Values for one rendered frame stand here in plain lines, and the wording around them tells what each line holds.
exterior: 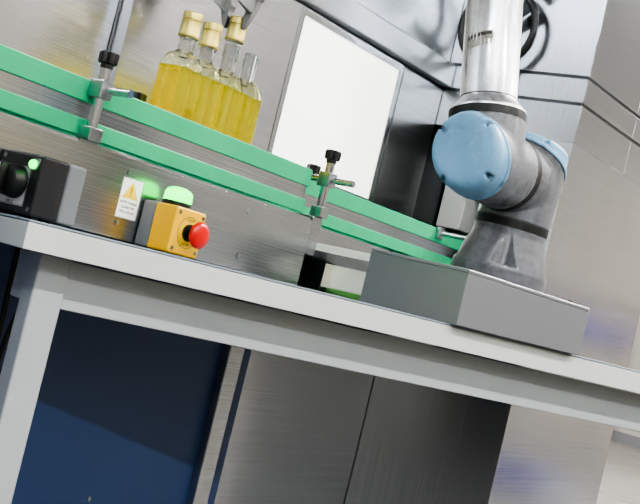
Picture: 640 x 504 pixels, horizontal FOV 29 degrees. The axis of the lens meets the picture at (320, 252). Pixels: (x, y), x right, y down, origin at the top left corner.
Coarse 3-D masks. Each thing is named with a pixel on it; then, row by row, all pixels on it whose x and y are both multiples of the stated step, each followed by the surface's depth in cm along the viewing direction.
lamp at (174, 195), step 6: (174, 186) 188; (168, 192) 187; (174, 192) 187; (180, 192) 187; (186, 192) 187; (162, 198) 188; (168, 198) 187; (174, 198) 187; (180, 198) 187; (186, 198) 187; (192, 198) 189; (174, 204) 186; (180, 204) 187; (186, 204) 187
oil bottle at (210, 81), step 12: (204, 60) 216; (204, 72) 214; (216, 72) 216; (204, 84) 214; (216, 84) 216; (204, 96) 214; (216, 96) 217; (204, 108) 215; (192, 120) 213; (204, 120) 216
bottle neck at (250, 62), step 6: (246, 54) 226; (252, 54) 225; (246, 60) 226; (252, 60) 226; (258, 60) 227; (246, 66) 225; (252, 66) 226; (240, 72) 226; (246, 72) 225; (252, 72) 226; (246, 78) 225; (252, 78) 226
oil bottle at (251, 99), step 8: (240, 80) 225; (248, 80) 225; (248, 88) 224; (256, 88) 226; (248, 96) 224; (256, 96) 225; (240, 104) 223; (248, 104) 224; (256, 104) 226; (240, 112) 223; (248, 112) 224; (256, 112) 226; (240, 120) 223; (248, 120) 225; (256, 120) 227; (240, 128) 223; (248, 128) 225; (232, 136) 223; (240, 136) 224; (248, 136) 226
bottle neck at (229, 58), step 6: (228, 48) 221; (234, 48) 221; (240, 48) 222; (222, 54) 221; (228, 54) 221; (234, 54) 221; (222, 60) 221; (228, 60) 221; (234, 60) 221; (222, 66) 221; (228, 66) 221; (234, 66) 221; (234, 72) 222
